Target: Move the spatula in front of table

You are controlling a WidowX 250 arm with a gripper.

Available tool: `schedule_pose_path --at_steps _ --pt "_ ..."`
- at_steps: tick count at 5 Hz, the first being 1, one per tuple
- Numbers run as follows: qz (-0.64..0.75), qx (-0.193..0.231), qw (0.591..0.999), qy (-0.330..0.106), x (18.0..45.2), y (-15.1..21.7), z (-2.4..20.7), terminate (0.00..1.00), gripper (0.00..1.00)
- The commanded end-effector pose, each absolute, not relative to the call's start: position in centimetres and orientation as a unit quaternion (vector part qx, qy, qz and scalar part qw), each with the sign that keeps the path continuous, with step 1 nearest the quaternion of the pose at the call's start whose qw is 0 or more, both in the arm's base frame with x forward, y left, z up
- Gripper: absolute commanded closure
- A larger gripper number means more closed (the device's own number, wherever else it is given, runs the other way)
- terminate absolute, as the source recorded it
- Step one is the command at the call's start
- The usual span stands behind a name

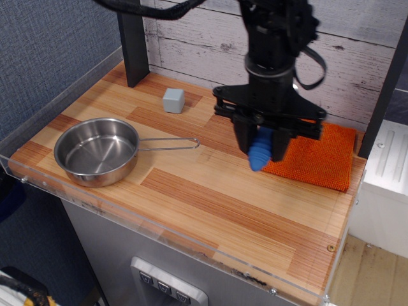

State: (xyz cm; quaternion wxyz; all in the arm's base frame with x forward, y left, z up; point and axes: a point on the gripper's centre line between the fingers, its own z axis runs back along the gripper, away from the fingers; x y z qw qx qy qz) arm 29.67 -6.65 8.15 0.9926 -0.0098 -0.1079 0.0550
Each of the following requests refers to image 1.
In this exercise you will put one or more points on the dark vertical post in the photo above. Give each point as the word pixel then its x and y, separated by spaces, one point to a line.
pixel 389 85
pixel 134 49

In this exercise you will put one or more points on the orange folded cloth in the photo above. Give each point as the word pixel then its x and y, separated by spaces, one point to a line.
pixel 326 162

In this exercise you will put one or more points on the white side cabinet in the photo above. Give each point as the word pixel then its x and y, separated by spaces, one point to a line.
pixel 379 216

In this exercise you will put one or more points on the grey plastic cube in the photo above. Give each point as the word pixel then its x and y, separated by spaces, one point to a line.
pixel 173 100

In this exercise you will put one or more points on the silver button control panel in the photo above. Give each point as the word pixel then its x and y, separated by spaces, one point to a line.
pixel 166 283

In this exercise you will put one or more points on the clear acrylic table guard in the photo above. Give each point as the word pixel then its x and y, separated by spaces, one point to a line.
pixel 242 237

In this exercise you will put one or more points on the dark left vertical post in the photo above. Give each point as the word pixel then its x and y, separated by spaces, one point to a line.
pixel 134 49

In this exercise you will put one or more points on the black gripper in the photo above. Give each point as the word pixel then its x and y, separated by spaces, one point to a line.
pixel 271 103

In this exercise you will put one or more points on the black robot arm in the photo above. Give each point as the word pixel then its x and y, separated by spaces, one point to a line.
pixel 278 31

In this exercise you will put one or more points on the dark right vertical post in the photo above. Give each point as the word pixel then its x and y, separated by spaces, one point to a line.
pixel 389 85

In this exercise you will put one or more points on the blue handled metal spoon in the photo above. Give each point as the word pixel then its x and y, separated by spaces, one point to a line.
pixel 260 151

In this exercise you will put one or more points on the steel pan with wire handle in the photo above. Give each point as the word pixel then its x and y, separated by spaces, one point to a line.
pixel 100 152

